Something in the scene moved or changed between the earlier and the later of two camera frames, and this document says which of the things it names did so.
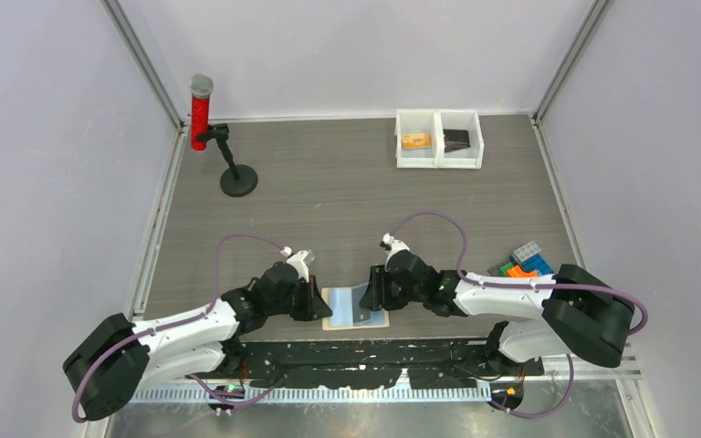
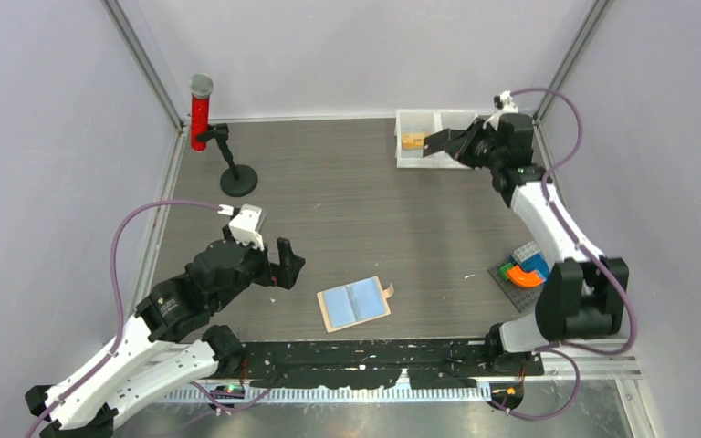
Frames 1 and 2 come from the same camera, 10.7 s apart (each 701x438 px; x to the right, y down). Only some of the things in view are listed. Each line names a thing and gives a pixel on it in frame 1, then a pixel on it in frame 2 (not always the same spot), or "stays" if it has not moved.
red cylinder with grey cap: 201,87 stays
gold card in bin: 416,140 stays
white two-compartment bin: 438,139 stays
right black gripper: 376,296 → 476,131
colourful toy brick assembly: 527,262 stays
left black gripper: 315,307 → 283,274
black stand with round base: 240,180 stays
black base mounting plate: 372,363 stays
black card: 360,314 → 435,142
